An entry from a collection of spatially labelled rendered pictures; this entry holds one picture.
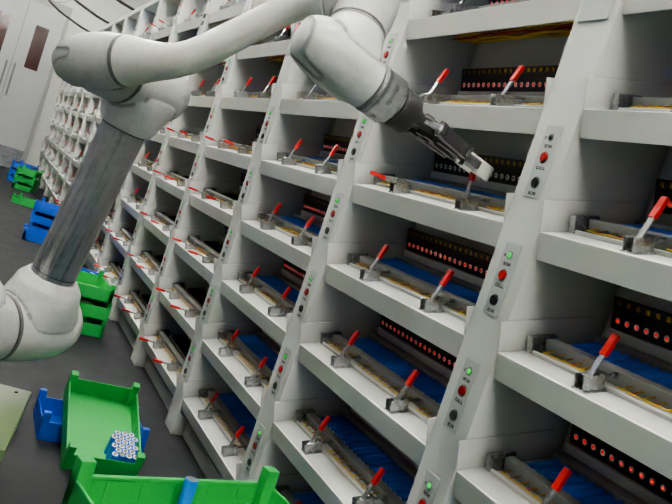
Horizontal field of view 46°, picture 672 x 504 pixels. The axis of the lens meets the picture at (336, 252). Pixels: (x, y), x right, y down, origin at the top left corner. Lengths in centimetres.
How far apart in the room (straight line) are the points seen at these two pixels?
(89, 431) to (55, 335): 51
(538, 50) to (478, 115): 33
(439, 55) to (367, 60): 65
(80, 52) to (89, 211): 36
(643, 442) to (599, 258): 27
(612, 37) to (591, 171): 21
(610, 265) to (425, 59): 94
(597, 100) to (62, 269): 117
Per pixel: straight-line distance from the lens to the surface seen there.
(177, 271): 324
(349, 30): 133
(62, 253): 183
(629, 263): 113
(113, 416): 241
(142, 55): 156
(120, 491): 108
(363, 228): 190
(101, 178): 179
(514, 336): 129
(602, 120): 127
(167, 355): 304
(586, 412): 113
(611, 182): 136
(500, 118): 147
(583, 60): 135
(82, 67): 164
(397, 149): 192
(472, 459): 133
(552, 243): 125
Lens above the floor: 87
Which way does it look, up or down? 3 degrees down
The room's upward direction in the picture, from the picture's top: 19 degrees clockwise
